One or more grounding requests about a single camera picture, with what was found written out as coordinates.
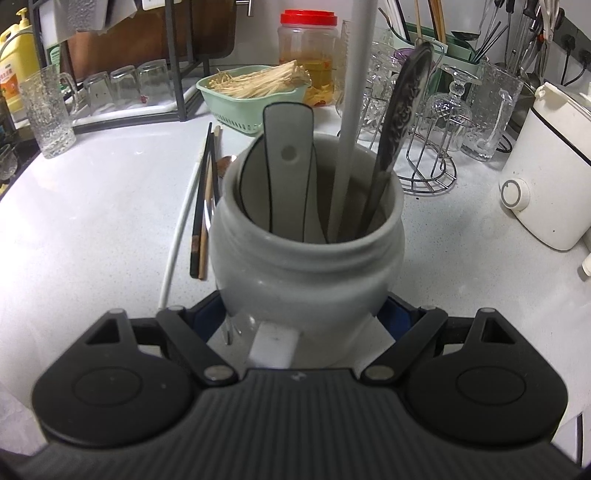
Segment row of hanging steel utensils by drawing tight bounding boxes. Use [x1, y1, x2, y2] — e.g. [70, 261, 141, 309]
[475, 0, 546, 88]

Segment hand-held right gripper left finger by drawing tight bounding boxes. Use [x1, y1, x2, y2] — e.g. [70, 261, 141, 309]
[83, 291, 239, 387]

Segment black chopstick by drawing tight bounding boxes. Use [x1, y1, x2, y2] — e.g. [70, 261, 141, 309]
[194, 124, 218, 278]
[189, 122, 215, 278]

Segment tall textured glass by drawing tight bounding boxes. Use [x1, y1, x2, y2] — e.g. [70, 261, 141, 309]
[339, 18, 398, 116]

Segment white paper towel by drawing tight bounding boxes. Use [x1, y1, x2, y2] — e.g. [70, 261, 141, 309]
[0, 390, 47, 457]

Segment wooden cutting board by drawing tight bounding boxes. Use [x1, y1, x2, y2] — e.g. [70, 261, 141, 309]
[65, 0, 237, 81]

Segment glass mug right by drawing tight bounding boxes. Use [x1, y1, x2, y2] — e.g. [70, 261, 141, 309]
[462, 60, 525, 162]

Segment white-handled scissors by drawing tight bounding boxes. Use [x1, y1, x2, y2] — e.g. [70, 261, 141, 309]
[538, 0, 563, 41]

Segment green plastic basket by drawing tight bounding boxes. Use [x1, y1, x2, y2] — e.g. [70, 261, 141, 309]
[196, 65, 311, 137]

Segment green utensil holder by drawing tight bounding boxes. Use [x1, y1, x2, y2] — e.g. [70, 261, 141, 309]
[402, 34, 481, 75]

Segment yellow plastic bottle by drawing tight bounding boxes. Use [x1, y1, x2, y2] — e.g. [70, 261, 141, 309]
[0, 7, 40, 123]

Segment pale thin noodle bundle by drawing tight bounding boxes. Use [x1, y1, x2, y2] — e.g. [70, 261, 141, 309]
[208, 60, 311, 99]

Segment chrome wire glass rack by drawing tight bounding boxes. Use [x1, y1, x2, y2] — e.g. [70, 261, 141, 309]
[355, 44, 458, 192]

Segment bubble-textured cloth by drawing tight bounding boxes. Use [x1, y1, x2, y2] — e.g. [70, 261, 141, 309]
[67, 0, 112, 33]

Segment embossed silver spoon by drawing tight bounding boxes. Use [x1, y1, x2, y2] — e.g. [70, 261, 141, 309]
[358, 41, 435, 238]

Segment white ceramic jar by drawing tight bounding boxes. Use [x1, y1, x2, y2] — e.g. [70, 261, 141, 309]
[209, 133, 406, 370]

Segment silver fork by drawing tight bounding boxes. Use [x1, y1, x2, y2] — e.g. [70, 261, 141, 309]
[204, 196, 243, 347]

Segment black chopsticks bundle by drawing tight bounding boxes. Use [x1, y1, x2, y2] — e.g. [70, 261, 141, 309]
[471, 21, 509, 64]

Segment small crystal glass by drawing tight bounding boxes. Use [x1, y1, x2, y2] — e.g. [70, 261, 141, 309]
[0, 144, 18, 182]

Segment clear drinking glass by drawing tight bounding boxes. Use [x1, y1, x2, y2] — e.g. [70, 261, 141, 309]
[111, 66, 141, 112]
[137, 60, 174, 107]
[83, 71, 114, 116]

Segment copper spoon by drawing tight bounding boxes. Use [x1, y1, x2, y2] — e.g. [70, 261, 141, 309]
[216, 155, 239, 180]

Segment black metal dish rack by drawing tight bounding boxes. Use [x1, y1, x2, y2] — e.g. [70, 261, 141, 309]
[28, 0, 208, 134]

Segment brown chopsticks pair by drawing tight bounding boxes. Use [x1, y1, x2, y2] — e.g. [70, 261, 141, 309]
[427, 0, 448, 44]

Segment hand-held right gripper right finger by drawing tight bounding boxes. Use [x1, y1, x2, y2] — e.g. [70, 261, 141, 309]
[360, 295, 517, 385]

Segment textured glass mug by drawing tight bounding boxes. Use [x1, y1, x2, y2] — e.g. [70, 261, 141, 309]
[19, 65, 79, 160]

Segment white chopstick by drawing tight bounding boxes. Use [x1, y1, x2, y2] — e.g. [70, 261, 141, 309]
[325, 0, 376, 243]
[158, 154, 205, 309]

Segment red-lidded plastic jar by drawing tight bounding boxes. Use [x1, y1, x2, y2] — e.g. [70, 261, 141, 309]
[277, 9, 340, 107]

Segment white electric cooker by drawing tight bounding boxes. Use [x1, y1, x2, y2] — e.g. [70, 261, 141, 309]
[499, 80, 591, 280]

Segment white tray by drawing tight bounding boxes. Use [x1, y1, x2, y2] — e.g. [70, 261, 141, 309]
[71, 88, 204, 134]

